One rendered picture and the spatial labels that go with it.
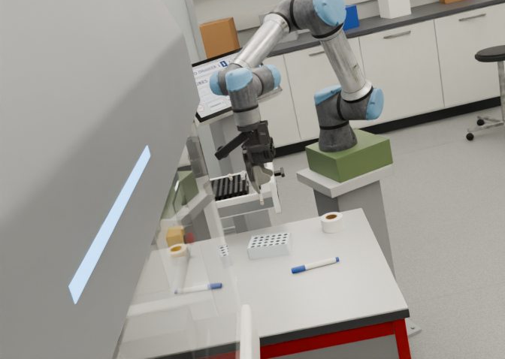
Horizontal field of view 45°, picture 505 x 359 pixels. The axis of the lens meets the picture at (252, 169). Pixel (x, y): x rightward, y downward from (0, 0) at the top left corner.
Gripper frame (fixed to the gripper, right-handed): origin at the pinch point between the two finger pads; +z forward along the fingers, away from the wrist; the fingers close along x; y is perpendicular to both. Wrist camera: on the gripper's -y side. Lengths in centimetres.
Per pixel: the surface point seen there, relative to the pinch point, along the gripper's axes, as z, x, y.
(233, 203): 9.6, 14.5, -12.7
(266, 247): 17.9, -2.9, -0.3
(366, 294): 21.4, -28.2, 29.3
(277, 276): 21.4, -15.1, 4.3
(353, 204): 32, 55, 22
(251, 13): -23, 382, -71
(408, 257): 96, 127, 37
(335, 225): 18.8, 8.7, 19.7
